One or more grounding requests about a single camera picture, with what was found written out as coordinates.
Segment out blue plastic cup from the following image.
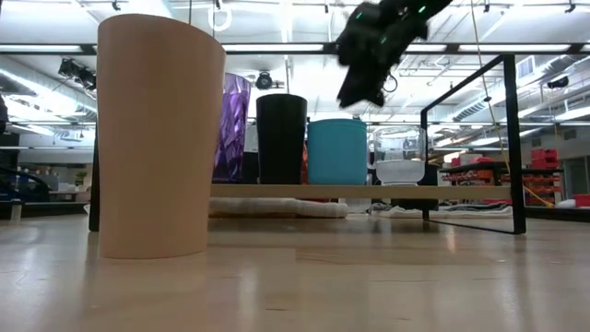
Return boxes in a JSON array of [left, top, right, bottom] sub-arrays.
[[307, 118, 369, 186]]

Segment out purple faceted tumbler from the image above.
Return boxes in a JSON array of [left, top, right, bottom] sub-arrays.
[[212, 72, 253, 184]]

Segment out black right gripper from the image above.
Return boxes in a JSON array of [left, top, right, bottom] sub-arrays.
[[337, 0, 432, 108]]

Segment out thin yellow cable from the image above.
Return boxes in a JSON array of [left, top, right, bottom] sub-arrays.
[[470, 0, 557, 208]]

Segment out wooden shelf black frame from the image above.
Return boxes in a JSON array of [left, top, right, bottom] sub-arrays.
[[88, 53, 527, 235]]

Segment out black rig frame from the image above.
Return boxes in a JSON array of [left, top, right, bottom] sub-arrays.
[[0, 200, 590, 223]]

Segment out white patterned towel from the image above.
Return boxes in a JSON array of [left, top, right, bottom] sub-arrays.
[[207, 196, 350, 219]]

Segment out clear glass cup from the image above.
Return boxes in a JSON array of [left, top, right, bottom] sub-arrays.
[[372, 124, 428, 186]]

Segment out red parts bin rack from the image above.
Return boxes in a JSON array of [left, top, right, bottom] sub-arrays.
[[440, 147, 566, 208]]

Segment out grey cloth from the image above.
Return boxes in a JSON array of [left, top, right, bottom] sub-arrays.
[[437, 202, 511, 211]]

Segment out tall black plastic cup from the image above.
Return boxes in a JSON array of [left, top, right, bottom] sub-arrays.
[[255, 93, 309, 185]]

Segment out peach plastic cup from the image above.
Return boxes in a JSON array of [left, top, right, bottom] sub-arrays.
[[96, 12, 228, 260]]

